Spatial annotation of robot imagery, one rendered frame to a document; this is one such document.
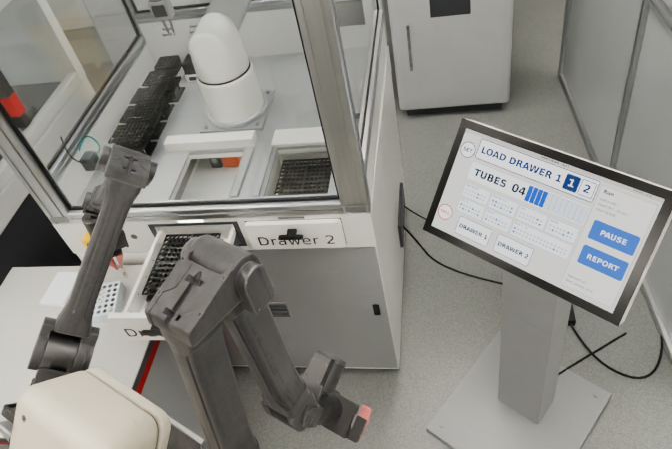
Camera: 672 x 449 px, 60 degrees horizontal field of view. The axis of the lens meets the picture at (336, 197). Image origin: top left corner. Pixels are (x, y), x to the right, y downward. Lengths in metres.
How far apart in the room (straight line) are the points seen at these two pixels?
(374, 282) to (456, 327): 0.71
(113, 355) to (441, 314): 1.35
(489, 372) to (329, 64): 1.45
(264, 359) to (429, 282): 1.86
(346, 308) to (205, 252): 1.35
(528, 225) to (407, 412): 1.12
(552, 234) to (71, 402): 1.04
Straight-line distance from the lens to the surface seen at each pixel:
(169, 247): 1.84
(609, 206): 1.41
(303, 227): 1.71
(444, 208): 1.55
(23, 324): 2.11
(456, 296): 2.62
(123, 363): 1.83
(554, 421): 2.33
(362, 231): 1.72
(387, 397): 2.40
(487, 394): 2.35
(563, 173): 1.43
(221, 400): 0.82
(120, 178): 1.15
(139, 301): 1.80
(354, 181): 1.58
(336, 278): 1.91
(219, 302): 0.70
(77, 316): 1.21
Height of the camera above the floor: 2.13
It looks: 43 degrees down
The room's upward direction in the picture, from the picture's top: 13 degrees counter-clockwise
